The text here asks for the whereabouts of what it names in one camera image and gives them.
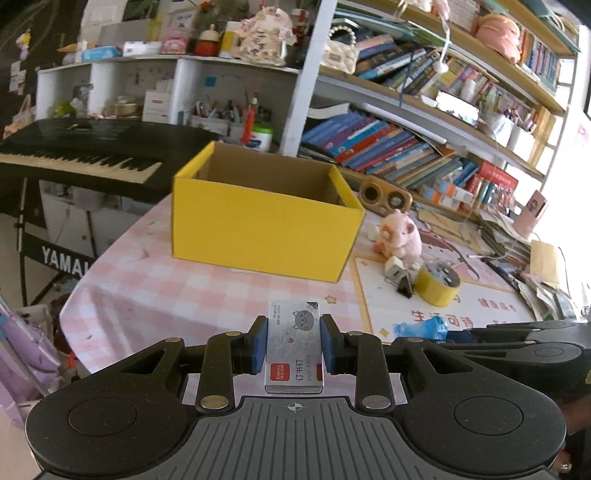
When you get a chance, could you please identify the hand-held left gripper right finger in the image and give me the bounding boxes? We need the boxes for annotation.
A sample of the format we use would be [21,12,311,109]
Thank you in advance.
[322,315,472,411]

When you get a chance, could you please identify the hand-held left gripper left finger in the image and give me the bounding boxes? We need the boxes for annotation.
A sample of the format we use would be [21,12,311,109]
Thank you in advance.
[119,316,269,412]

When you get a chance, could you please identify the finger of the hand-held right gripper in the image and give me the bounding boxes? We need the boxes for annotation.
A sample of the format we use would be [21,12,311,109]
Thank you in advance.
[436,340,591,370]
[466,320,591,343]

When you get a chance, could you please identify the silver staple box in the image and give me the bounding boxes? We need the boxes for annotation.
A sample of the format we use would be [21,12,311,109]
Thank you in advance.
[264,300,327,394]

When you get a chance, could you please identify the blue plastic wrapper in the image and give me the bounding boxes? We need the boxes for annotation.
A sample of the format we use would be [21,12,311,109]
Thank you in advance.
[392,320,448,343]

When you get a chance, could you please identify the black binder clip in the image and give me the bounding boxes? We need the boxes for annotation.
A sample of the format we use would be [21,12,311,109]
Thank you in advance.
[394,270,416,298]

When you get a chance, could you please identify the yellow cardboard box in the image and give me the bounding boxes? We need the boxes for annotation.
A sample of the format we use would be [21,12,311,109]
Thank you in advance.
[172,141,365,283]

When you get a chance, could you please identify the desktop with pink checked cloth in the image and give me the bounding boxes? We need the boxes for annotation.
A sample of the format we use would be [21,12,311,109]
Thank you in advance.
[58,185,568,416]

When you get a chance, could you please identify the white desk mat orange border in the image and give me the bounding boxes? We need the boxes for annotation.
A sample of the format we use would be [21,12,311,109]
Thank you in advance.
[351,256,532,342]

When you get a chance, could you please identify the brown paper bag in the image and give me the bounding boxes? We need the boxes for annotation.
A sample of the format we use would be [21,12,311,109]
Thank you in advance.
[530,240,566,282]

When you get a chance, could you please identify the stack of papers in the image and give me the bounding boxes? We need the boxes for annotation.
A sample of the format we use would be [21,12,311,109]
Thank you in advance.
[475,208,578,319]

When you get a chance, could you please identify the pink cylindrical cup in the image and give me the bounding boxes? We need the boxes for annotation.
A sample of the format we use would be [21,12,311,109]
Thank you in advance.
[513,189,549,241]

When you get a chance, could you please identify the yellow tape roll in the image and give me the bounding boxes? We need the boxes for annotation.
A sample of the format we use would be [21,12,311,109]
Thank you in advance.
[414,261,461,308]

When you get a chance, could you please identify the pink cartoon girl desk mat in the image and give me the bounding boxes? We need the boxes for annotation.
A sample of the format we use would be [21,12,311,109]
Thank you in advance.
[360,217,509,287]

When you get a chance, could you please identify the pink plush toy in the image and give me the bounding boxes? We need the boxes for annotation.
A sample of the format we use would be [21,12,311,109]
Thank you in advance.
[372,209,423,260]

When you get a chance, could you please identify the brown envelopes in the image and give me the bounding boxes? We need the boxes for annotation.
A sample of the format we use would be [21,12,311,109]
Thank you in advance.
[418,210,485,252]

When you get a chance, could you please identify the wooden retro radio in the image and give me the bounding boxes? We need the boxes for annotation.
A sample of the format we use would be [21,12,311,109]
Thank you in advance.
[359,178,411,215]

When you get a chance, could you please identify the red book set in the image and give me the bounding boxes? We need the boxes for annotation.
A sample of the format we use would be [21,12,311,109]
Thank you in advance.
[478,161,520,190]

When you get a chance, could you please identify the orange white box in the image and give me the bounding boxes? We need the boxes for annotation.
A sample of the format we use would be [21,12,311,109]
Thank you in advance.
[429,187,458,208]
[443,182,475,201]

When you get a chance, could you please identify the white storage box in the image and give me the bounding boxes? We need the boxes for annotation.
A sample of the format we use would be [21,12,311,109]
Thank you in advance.
[508,124,536,155]

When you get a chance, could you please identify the long row of leaning books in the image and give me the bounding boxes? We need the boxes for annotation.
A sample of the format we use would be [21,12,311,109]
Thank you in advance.
[300,111,481,190]

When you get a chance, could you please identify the white jar green lid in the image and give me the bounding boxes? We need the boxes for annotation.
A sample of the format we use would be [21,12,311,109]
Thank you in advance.
[252,122,274,153]

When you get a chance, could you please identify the white pen container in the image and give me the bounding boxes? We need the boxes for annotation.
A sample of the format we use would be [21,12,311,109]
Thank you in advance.
[485,113,513,144]

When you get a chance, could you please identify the black keyboard stand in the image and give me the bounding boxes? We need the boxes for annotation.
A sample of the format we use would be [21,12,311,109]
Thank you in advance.
[14,178,98,308]

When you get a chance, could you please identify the red glue bottle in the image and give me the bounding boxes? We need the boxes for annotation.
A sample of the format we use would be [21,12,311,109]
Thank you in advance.
[242,104,257,144]

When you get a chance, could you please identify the pen holder with pens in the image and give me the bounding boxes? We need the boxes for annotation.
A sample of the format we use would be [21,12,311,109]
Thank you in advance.
[191,95,245,137]

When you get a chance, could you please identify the white paperback book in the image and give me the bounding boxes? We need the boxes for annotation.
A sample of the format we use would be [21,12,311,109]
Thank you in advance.
[307,104,352,121]

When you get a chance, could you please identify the purple bag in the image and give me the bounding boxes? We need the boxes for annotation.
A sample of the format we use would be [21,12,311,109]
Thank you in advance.
[0,295,61,407]

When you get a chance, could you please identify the smartphone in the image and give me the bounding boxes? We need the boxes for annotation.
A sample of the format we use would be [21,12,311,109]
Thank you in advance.
[436,91,480,126]

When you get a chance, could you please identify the white box red label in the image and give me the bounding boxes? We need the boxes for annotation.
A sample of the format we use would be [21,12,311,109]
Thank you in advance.
[142,90,172,123]

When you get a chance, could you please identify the black piano keyboard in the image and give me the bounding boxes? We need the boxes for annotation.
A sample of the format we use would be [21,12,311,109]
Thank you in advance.
[0,117,218,204]

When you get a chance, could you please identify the row of upright books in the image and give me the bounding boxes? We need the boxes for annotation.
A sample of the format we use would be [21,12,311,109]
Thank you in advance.
[522,28,561,88]

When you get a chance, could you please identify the wooden bookshelf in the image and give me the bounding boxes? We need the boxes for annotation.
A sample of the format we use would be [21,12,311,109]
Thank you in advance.
[281,0,583,217]

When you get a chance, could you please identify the white shelf unit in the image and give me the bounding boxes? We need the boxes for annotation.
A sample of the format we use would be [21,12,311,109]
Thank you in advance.
[36,55,301,153]

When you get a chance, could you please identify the white quilted pearl bag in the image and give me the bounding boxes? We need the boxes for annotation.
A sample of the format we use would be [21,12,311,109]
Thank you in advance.
[325,25,361,75]

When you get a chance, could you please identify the row of stacked colourful books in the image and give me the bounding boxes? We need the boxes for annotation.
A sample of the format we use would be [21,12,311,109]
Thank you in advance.
[355,32,499,100]

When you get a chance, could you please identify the pink plush bag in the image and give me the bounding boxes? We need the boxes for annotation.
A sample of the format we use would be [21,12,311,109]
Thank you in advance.
[475,13,522,63]

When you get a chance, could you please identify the pink floral ceramic ornament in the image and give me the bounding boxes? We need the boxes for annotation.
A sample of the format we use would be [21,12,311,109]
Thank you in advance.
[238,7,296,65]

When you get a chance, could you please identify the red doll figure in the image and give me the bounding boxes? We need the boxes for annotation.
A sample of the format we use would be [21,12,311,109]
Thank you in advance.
[194,24,220,57]

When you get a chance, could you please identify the pink toy figure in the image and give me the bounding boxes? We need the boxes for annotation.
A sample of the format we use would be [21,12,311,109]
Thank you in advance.
[161,30,190,54]

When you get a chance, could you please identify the white packet red print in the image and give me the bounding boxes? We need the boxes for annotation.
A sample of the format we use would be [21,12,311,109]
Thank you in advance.
[122,41,162,57]

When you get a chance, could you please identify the blue tissue pack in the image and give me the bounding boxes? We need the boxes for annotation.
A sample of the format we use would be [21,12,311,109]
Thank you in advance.
[74,46,122,63]

